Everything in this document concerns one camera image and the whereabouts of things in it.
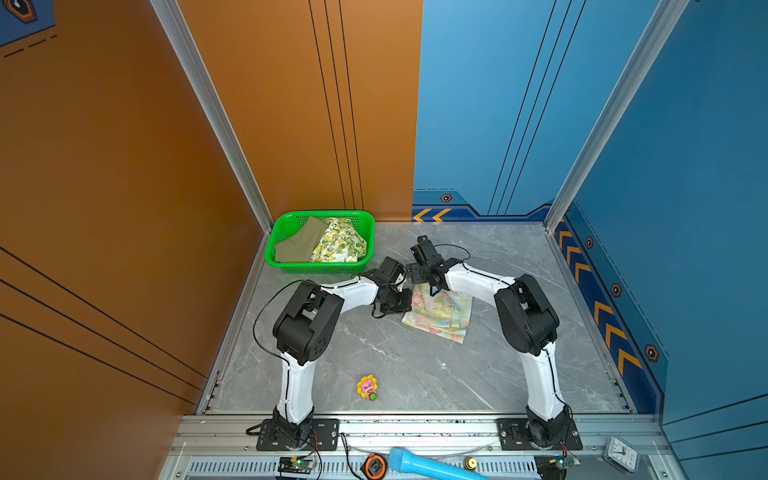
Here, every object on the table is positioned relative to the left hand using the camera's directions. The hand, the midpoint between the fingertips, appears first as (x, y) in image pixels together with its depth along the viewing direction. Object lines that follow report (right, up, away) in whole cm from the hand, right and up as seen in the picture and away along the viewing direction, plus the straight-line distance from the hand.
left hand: (412, 305), depth 96 cm
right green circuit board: (+34, -32, -27) cm, 54 cm away
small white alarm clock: (+48, -30, -27) cm, 62 cm away
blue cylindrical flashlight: (-2, -30, -29) cm, 42 cm away
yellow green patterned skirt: (-26, +20, +9) cm, 34 cm away
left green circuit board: (-30, -33, -26) cm, 51 cm away
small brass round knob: (+11, -30, -30) cm, 44 cm away
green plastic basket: (-46, +28, +13) cm, 55 cm away
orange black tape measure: (-10, -31, -29) cm, 44 cm away
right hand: (+3, +11, +5) cm, 13 cm away
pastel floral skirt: (+11, -2, -3) cm, 11 cm away
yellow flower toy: (-13, -18, -20) cm, 29 cm away
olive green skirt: (-40, +19, +9) cm, 45 cm away
